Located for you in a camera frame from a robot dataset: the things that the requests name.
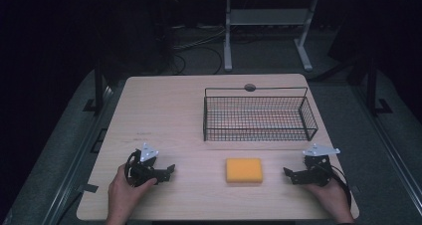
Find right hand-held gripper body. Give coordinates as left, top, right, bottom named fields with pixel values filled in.
left=302, top=143, right=341, bottom=187

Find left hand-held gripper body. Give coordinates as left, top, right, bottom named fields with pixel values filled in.
left=126, top=142, right=161, bottom=187

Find person's right hand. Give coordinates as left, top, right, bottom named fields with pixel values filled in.
left=304, top=177, right=354, bottom=222

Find person's left hand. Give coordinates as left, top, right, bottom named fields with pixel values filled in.
left=107, top=163, right=159, bottom=221

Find yellow sponge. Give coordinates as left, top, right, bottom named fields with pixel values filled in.
left=225, top=157, right=264, bottom=185

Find grey tape strip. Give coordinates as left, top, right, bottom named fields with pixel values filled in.
left=76, top=183, right=100, bottom=194

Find white metal stand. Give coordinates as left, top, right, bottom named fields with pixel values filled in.
left=223, top=0, right=315, bottom=73

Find black wire basket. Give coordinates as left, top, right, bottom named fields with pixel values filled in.
left=202, top=87, right=319, bottom=142

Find metal floor rail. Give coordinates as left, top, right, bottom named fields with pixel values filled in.
left=350, top=84, right=422, bottom=217
left=42, top=84, right=128, bottom=225

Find black metal post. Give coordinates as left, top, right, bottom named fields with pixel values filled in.
left=364, top=57, right=394, bottom=117
left=83, top=58, right=107, bottom=113

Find black floor cable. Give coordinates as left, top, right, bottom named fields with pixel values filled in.
left=171, top=46, right=224, bottom=76

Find grey floor cables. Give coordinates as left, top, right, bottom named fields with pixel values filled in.
left=171, top=25, right=228, bottom=52

